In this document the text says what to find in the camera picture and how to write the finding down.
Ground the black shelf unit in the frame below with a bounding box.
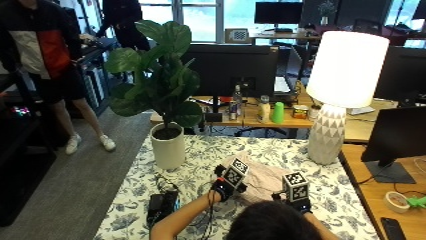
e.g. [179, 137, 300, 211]
[0, 68, 58, 228]

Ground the green plastic object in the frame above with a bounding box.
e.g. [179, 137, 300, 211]
[404, 195, 426, 210]

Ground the green plant in white pot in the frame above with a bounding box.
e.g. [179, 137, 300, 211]
[103, 19, 205, 171]

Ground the white table lamp patterned base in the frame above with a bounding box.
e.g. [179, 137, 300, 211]
[304, 30, 391, 166]

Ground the black glove cable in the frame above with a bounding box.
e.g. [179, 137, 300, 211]
[199, 189, 217, 240]

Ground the drink can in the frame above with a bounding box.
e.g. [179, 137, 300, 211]
[227, 100, 238, 121]

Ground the white marker cube on glove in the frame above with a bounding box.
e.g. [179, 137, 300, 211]
[281, 171, 310, 203]
[221, 157, 251, 189]

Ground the pink cloth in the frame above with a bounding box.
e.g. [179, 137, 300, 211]
[219, 155, 294, 205]

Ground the blue floral tablecloth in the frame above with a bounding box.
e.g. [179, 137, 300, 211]
[91, 134, 380, 240]

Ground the yellow jar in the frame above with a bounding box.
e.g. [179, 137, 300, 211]
[291, 104, 310, 120]

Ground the black box device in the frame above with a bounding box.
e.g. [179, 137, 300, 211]
[145, 188, 181, 229]

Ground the wooden side desk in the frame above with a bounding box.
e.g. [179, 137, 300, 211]
[339, 143, 426, 240]

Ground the green plastic cup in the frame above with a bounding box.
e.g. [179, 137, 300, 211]
[270, 101, 286, 125]

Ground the person's right hand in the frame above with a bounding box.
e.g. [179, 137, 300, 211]
[270, 191, 314, 215]

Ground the checkered calibration board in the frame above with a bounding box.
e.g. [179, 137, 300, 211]
[223, 28, 251, 44]

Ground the black monitor seen from behind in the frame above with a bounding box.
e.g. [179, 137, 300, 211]
[181, 43, 281, 115]

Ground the black monitor with square stand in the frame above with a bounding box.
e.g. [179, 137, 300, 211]
[359, 105, 426, 185]

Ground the white tape roll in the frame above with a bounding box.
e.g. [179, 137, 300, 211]
[383, 190, 411, 214]

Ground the white marker cube on left glove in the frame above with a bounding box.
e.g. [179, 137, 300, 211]
[221, 157, 251, 189]

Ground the clear plastic bottle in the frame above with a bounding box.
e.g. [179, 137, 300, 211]
[231, 84, 245, 118]

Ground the person's left hand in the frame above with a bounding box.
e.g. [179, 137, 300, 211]
[210, 164, 249, 202]

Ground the black monitor on far desk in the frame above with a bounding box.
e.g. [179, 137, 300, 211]
[253, 1, 304, 34]

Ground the white marker cube on right glove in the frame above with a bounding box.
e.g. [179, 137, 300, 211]
[281, 171, 310, 203]

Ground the black phone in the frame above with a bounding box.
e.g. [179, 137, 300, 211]
[379, 217, 407, 240]

